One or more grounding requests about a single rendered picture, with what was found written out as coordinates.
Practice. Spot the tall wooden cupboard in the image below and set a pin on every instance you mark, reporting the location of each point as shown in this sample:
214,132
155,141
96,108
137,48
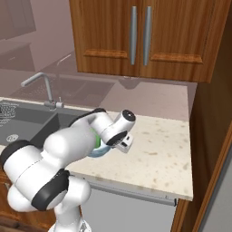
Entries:
211,114

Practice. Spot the wooden wall cupboard door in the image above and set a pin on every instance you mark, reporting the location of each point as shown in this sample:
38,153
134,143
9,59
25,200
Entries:
187,33
102,33

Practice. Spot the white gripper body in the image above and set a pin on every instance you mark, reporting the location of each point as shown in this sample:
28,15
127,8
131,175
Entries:
124,147

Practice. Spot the grey dishwasher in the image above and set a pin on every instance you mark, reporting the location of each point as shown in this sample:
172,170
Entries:
130,211

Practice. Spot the pale blue bowl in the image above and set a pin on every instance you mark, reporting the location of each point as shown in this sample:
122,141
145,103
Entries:
99,153

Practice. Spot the grey metal tap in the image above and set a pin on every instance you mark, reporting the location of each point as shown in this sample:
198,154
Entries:
46,83

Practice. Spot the dark grey sink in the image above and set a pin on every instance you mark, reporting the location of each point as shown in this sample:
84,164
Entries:
27,128

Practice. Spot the green cup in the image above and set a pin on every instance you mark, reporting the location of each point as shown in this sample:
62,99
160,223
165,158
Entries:
96,140

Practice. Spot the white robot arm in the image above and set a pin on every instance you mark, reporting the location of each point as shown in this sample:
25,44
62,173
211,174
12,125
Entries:
45,169

